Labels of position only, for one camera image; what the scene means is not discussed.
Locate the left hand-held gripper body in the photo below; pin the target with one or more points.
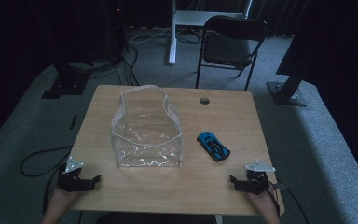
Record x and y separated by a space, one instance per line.
73 182

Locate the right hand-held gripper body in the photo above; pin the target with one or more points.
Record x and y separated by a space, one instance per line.
257 182

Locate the blue toy car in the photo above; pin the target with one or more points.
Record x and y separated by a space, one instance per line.
213 146

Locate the transparent plastic bag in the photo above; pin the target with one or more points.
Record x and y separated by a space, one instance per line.
147 133

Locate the person's left hand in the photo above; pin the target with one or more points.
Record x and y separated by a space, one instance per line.
61 198

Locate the person's right hand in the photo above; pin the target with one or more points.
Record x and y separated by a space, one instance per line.
263 202

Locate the small black strip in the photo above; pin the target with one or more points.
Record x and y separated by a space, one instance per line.
73 122

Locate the round table grommet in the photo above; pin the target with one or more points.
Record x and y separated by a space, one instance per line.
204 100

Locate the black folding chair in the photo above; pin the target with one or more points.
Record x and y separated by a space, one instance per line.
227 46

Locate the black stand with base plate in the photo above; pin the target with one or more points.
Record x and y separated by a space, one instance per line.
66 84
287 93

